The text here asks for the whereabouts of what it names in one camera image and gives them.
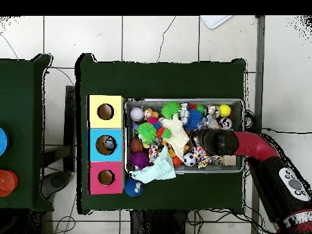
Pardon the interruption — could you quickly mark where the red plastic cup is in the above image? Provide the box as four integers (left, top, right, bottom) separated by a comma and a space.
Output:
10, 170, 19, 191

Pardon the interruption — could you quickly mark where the wooden box with three holes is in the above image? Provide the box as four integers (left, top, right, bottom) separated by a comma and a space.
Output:
87, 94, 126, 195

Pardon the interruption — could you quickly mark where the purple spiky ball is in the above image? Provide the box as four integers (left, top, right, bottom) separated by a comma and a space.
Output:
128, 151, 151, 171

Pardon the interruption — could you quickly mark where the cream cloth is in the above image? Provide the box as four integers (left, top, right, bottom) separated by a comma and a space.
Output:
161, 114, 190, 161

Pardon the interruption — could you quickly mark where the yellow ball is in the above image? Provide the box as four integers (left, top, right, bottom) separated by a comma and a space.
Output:
218, 104, 232, 118

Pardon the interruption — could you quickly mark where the large green spiky ball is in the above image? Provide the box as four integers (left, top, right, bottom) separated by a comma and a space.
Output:
135, 122, 158, 145

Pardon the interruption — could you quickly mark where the silver toy robot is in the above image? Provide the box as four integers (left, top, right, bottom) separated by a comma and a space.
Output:
179, 102, 191, 126

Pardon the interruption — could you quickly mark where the white baseball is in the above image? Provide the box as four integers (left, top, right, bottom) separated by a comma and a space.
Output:
129, 107, 144, 122

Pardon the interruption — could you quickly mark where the small soccer ball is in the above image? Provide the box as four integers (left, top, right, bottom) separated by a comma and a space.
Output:
183, 152, 197, 167

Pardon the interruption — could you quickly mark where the black cable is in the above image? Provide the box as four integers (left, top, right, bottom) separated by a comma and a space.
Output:
260, 127, 312, 135

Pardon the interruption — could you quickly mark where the orange plastic cup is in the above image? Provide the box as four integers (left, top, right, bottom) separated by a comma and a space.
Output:
0, 169, 16, 197

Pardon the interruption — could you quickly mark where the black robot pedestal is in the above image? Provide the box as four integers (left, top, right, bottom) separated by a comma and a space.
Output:
131, 208, 188, 234

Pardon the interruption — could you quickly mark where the blue round disc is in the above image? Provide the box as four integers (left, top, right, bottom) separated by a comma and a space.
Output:
0, 127, 10, 157

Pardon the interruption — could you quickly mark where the white tray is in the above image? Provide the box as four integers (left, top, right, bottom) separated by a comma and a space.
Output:
199, 15, 233, 30

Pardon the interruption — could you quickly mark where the mint green cloth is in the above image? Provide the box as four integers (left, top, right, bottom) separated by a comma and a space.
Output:
130, 145, 177, 184

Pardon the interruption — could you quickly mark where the blue spiky ball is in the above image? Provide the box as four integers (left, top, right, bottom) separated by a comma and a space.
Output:
124, 176, 145, 197

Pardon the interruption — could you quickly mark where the dark green tablecloth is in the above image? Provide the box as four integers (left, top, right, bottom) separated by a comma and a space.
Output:
0, 54, 54, 212
74, 52, 247, 215

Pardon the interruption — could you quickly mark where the silver mesh bin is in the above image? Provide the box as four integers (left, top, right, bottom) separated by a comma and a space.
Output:
123, 97, 245, 175

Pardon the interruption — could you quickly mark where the wooden cube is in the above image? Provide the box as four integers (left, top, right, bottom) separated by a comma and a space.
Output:
223, 155, 236, 167

